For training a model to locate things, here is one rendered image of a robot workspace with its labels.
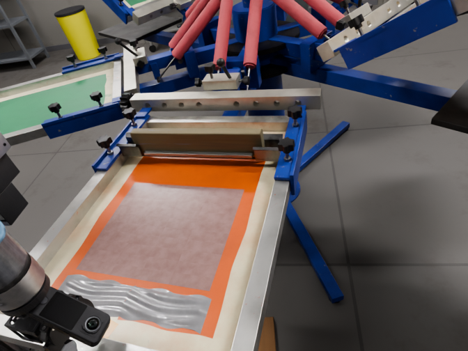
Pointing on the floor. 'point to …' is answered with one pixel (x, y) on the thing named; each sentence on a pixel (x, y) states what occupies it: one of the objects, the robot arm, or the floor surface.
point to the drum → (79, 31)
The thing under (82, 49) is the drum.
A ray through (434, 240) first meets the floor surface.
